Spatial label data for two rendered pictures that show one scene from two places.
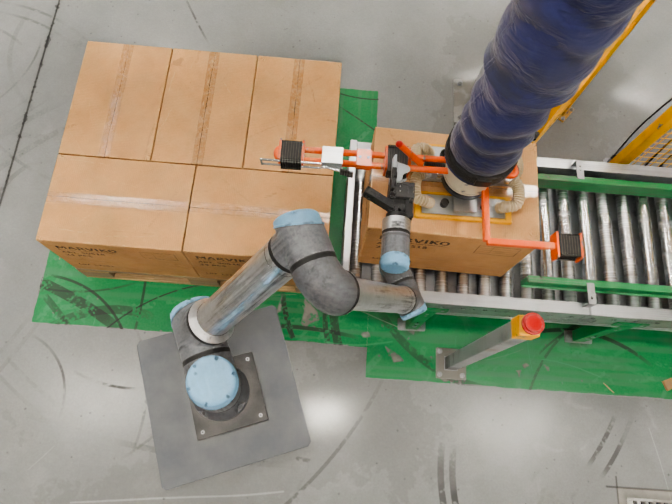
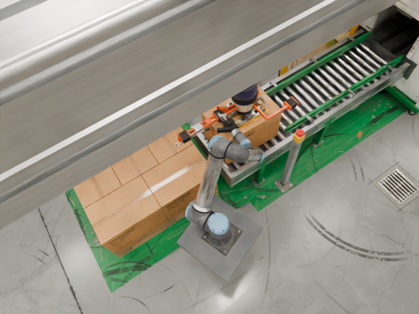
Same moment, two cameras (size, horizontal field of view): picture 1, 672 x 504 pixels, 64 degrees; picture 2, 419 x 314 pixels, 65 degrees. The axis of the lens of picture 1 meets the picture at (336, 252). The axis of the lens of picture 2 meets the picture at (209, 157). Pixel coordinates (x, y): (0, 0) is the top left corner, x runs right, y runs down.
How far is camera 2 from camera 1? 1.05 m
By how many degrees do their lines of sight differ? 13
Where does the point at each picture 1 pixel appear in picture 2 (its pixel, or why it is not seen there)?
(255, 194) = (171, 169)
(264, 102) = not seen: hidden behind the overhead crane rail
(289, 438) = (254, 231)
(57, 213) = (101, 229)
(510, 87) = not seen: hidden behind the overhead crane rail
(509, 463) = (331, 202)
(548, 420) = (331, 177)
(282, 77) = not seen: hidden behind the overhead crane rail
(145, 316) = (156, 254)
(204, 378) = (216, 222)
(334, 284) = (240, 148)
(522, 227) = (272, 109)
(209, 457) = (234, 258)
